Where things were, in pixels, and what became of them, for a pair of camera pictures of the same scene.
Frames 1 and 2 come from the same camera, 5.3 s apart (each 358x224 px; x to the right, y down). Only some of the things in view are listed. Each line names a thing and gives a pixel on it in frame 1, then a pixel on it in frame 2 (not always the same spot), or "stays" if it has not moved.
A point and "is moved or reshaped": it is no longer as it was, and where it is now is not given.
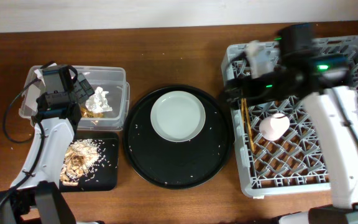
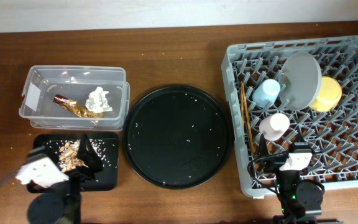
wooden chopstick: (248, 125) stays
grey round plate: (178, 116) is moved or reshaped
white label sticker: (33, 93) stays
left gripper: (83, 87) → (88, 154)
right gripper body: (277, 86) → (275, 165)
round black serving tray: (183, 165) stays
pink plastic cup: (273, 126) stays
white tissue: (97, 102) stays
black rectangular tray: (104, 175) stays
